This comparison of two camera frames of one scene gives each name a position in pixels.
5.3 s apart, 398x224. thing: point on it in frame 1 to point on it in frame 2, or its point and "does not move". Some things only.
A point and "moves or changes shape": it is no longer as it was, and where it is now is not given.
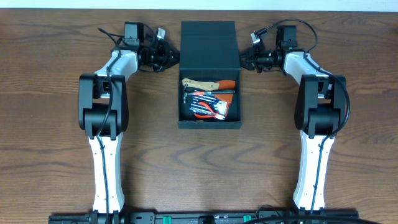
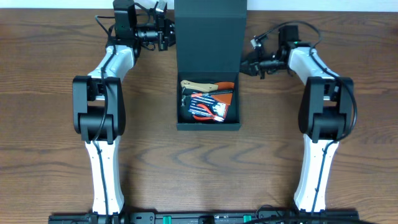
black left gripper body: [162, 56] to [163, 35]
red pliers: [208, 106] does not move
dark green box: [209, 51] moves or changes shape
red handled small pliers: [212, 114] does not move
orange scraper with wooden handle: [208, 86] does not move
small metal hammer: [186, 94] moves or changes shape
